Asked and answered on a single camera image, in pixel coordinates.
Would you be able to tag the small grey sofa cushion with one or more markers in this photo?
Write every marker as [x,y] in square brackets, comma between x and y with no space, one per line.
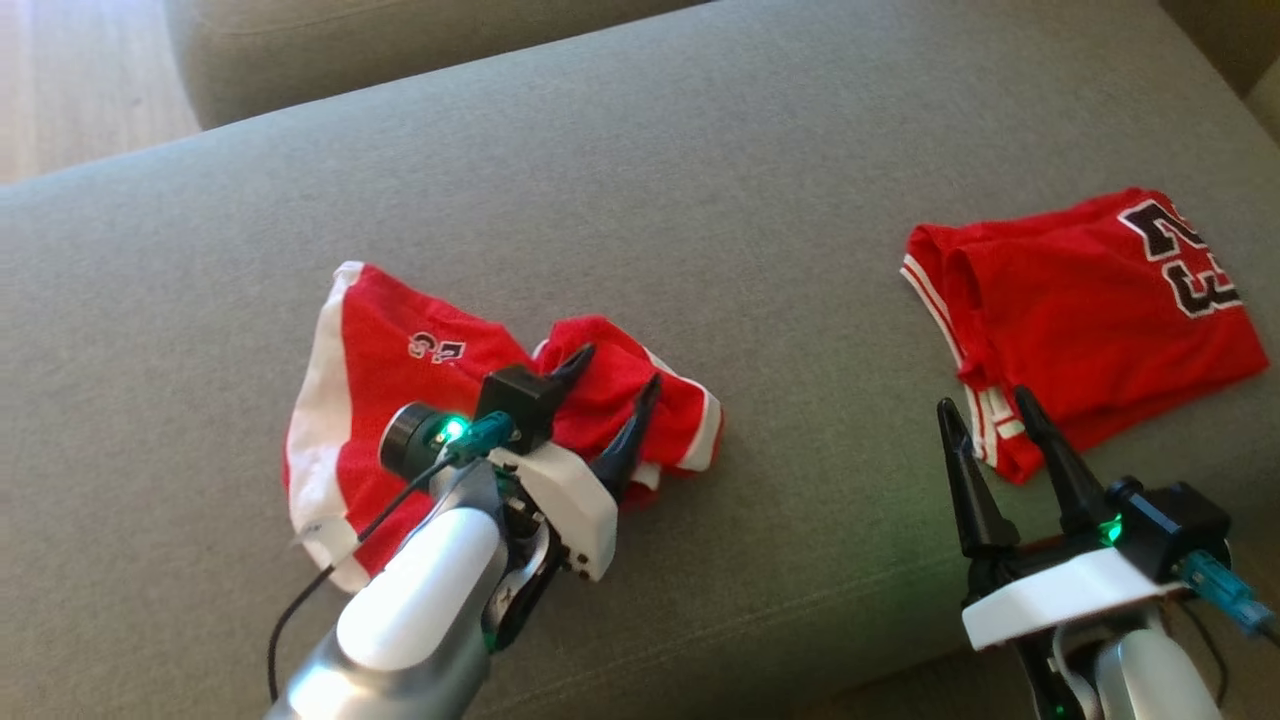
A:
[400,50]

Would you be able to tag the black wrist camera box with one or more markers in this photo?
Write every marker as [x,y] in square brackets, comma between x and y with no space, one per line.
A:
[520,400]
[1170,530]

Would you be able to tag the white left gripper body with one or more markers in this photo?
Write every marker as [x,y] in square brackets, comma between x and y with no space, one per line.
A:
[580,510]

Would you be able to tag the red white basketball shorts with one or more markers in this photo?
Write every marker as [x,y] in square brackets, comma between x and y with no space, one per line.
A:
[370,400]

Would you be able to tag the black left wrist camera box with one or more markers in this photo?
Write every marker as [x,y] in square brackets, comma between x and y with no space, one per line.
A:
[520,400]

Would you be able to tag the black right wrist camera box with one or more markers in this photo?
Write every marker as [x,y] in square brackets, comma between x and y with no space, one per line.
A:
[1170,530]

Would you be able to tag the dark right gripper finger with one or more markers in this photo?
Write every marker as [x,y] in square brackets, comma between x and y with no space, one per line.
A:
[975,500]
[1075,480]

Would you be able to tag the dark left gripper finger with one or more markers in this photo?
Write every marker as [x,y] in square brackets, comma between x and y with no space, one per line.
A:
[628,450]
[572,370]

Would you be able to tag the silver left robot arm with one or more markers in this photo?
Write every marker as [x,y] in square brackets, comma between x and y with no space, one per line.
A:
[420,590]

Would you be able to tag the red white basketball jersey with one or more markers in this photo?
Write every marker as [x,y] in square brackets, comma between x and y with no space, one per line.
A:
[1080,310]

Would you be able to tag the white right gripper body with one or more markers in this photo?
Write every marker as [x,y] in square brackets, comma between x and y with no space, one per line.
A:
[1060,600]

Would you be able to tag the large grey sofa seat cushion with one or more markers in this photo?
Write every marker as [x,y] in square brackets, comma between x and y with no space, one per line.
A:
[700,200]

